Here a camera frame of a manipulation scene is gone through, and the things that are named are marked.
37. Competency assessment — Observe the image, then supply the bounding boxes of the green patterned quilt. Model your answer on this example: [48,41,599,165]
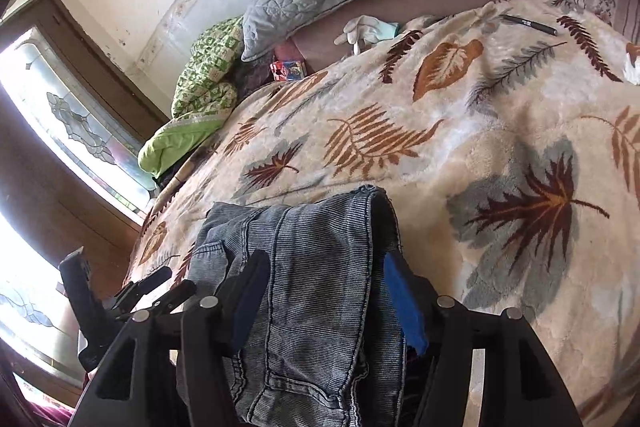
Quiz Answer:
[138,16,243,178]

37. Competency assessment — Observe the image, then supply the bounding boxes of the small red blue box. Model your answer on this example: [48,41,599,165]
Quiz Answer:
[270,61,307,82]

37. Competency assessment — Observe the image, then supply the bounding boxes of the crumpled white tissue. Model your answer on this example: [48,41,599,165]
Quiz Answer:
[623,54,640,86]

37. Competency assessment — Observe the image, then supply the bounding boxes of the pink bed sheet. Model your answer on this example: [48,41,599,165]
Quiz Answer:
[273,0,494,72]

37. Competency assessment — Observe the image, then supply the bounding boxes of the black pen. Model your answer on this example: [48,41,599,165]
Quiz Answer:
[502,14,558,36]

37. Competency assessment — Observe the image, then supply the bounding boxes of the grey denim pants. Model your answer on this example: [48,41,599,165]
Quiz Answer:
[188,185,406,426]

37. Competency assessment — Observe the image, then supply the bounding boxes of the stained glass window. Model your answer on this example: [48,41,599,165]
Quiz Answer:
[1,26,156,225]

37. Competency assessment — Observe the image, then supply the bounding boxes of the leaf pattern beige blanket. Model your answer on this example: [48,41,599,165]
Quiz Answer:
[129,0,639,426]

